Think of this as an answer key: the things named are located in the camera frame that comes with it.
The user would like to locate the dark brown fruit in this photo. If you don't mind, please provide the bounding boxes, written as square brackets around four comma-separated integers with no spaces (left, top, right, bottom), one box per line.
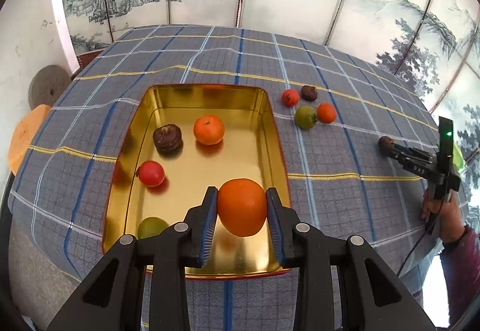
[377,136,395,157]
[300,86,318,102]

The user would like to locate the orange mandarin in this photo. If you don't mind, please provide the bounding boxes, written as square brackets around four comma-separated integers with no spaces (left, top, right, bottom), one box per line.
[193,116,224,146]
[316,102,337,124]

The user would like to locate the green tomato with stem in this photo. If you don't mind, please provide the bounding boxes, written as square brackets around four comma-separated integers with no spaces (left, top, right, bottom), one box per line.
[295,106,318,129]

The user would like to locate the red tomato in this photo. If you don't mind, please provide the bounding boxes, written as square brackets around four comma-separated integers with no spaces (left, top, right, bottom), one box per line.
[281,89,300,107]
[136,160,165,188]

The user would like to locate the large orange fruit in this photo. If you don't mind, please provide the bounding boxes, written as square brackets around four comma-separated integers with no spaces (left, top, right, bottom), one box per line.
[217,178,267,238]

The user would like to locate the large dark maroon fruit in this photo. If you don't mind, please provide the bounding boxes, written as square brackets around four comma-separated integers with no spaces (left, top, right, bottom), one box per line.
[152,124,183,155]

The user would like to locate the right forearm purple sleeve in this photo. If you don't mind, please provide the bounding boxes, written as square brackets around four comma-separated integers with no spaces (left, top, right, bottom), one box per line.
[440,225,480,324]

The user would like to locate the person right hand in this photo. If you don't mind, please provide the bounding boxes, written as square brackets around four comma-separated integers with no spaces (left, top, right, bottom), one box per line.
[421,191,465,244]

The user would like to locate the blue grey plaid tablecloth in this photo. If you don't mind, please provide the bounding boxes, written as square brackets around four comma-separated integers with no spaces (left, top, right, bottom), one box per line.
[6,24,470,331]

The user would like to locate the gold tin box red sides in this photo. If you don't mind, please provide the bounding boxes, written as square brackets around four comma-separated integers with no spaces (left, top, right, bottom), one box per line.
[101,83,293,280]

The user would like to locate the orange round cushion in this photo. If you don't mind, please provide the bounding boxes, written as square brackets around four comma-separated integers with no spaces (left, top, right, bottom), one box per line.
[7,104,51,175]

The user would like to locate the grey round cushion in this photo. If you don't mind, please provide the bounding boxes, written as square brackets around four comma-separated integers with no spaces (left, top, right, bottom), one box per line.
[28,65,72,109]

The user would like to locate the black cable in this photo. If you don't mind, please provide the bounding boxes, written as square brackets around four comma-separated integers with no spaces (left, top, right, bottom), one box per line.
[397,198,451,278]

